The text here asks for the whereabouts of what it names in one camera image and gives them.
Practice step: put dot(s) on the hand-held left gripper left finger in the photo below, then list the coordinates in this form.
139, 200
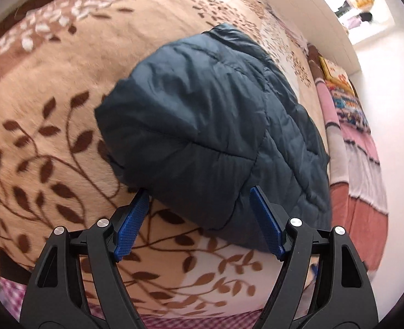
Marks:
130, 224

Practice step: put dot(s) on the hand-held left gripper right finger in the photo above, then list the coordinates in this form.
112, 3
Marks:
268, 224

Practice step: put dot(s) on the dark teal quilted jacket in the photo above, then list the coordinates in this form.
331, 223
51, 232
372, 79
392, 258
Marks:
202, 126

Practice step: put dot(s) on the pink striped quilt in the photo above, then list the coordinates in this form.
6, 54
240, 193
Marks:
363, 185

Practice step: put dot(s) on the colourful cartoon print cushion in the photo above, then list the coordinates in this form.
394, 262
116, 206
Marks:
351, 111

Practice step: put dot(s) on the beige leaf print blanket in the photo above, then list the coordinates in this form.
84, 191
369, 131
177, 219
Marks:
51, 92

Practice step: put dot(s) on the yellow cushion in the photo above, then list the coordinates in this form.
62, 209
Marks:
337, 75

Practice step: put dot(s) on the white bed headboard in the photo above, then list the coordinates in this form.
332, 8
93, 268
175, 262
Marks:
301, 13

